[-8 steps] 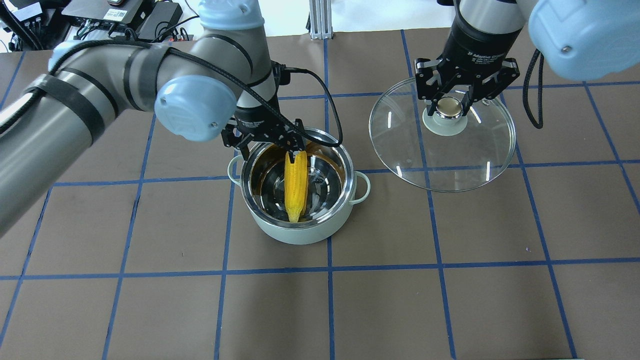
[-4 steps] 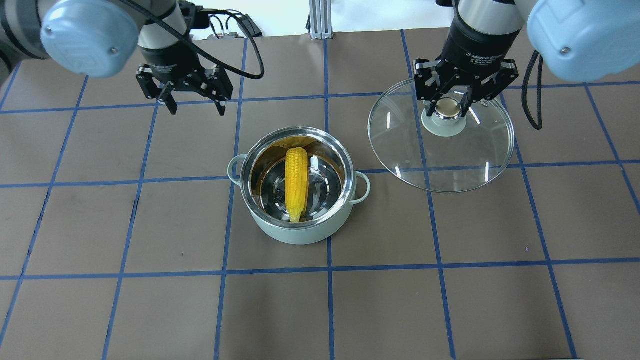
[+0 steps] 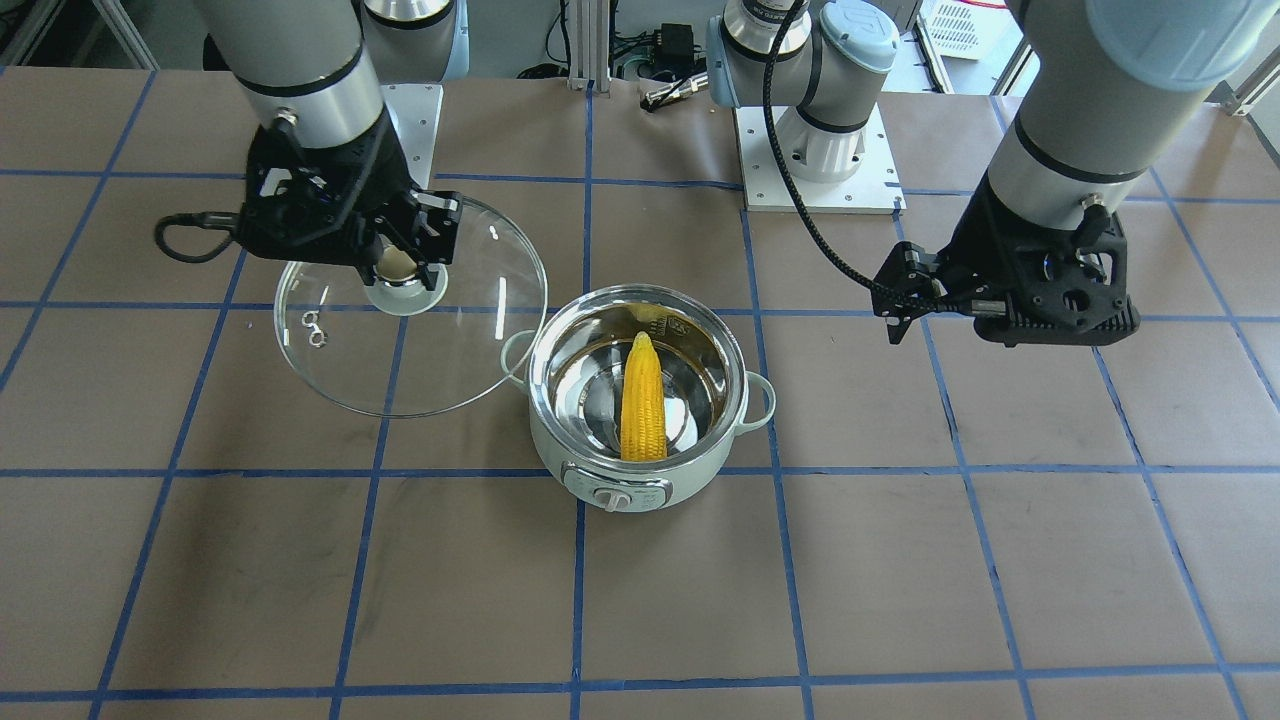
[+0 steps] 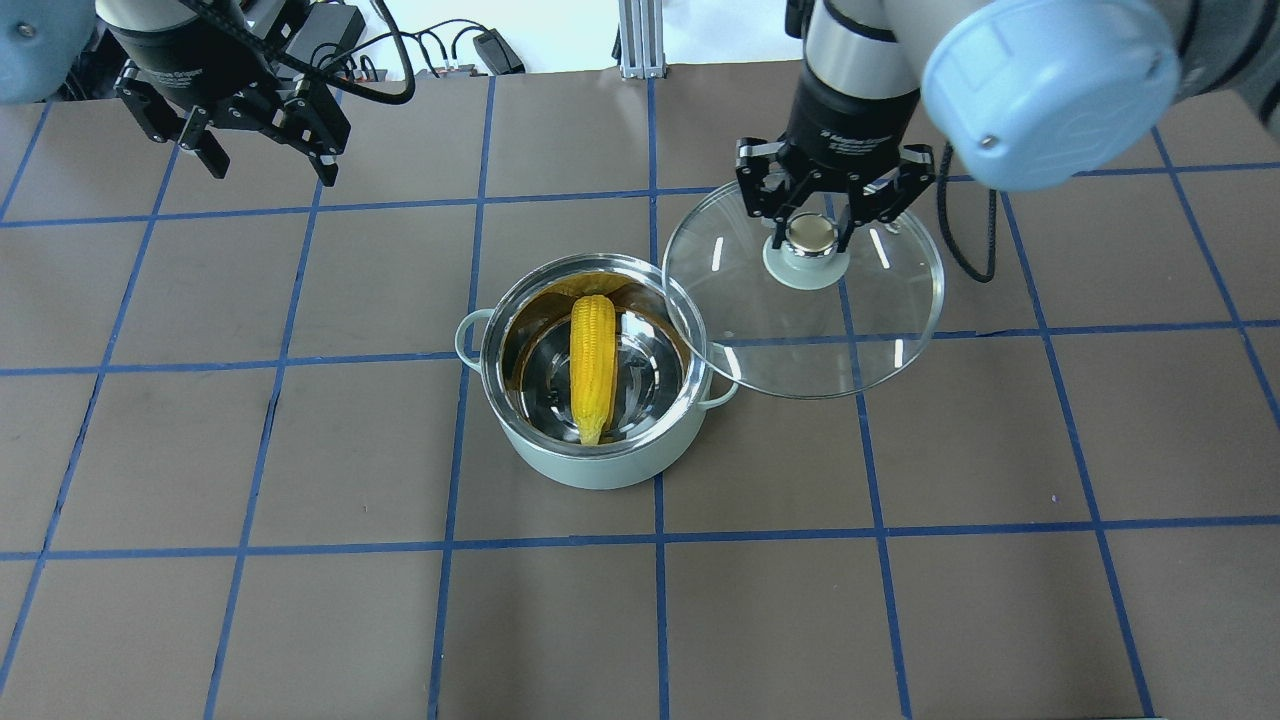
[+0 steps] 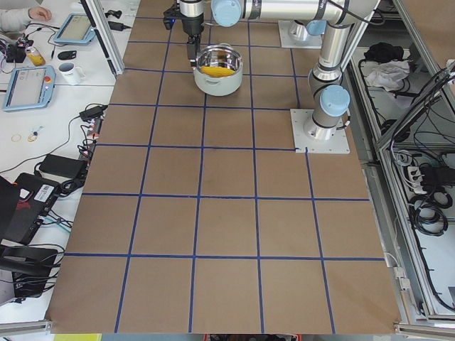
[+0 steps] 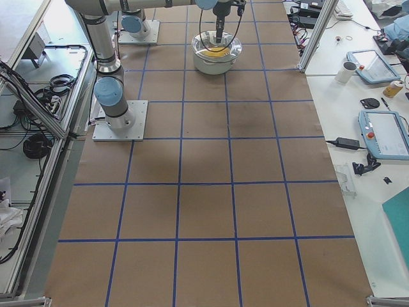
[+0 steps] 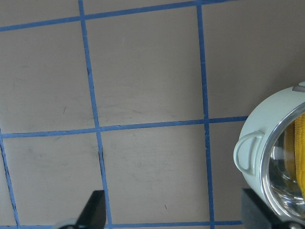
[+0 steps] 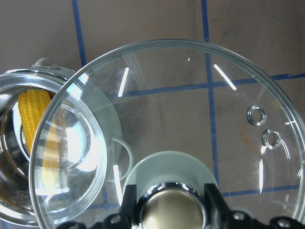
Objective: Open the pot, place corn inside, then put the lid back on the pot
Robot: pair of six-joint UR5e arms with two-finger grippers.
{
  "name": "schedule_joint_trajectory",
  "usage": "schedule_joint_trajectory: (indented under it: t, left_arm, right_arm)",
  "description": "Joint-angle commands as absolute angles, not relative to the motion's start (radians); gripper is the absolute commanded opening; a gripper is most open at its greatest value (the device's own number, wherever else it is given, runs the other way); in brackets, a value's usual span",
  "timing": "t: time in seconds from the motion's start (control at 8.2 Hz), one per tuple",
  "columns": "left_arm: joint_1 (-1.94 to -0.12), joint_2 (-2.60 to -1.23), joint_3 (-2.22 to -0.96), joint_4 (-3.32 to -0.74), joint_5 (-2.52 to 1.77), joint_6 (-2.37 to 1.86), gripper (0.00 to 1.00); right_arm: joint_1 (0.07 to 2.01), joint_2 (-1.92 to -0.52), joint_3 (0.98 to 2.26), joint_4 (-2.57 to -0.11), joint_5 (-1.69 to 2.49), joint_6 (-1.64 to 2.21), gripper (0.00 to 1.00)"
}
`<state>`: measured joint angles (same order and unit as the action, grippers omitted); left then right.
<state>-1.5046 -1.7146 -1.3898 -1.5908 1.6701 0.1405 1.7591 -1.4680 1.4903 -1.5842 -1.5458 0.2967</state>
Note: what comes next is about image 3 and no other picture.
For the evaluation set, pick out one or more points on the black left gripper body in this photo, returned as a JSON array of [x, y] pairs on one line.
[[972, 248]]

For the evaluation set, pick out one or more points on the white perforated basket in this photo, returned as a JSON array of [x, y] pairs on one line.
[[968, 30]]

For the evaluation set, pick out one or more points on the black power adapter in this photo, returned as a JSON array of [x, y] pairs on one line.
[[674, 48]]

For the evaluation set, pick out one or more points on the yellow corn cob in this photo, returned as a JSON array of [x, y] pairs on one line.
[[643, 415]]

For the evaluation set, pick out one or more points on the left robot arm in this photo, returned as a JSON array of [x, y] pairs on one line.
[[1116, 82]]

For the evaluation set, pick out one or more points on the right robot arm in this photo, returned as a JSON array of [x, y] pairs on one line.
[[320, 64]]

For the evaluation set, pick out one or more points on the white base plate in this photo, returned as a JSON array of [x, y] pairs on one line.
[[415, 111]]

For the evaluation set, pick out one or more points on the metal tool on table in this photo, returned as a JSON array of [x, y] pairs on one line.
[[674, 92]]

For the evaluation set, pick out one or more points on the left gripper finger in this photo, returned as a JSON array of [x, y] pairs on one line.
[[899, 316], [908, 273]]

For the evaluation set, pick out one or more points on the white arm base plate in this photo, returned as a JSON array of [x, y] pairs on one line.
[[840, 174]]

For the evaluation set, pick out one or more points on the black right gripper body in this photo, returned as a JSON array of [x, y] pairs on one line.
[[388, 172]]

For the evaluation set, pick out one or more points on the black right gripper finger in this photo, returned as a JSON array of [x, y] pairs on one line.
[[361, 249], [436, 227]]

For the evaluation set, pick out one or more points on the glass pot lid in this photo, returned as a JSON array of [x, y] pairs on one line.
[[400, 348]]

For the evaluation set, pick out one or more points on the pale green electric pot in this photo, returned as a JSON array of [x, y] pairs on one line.
[[574, 382]]

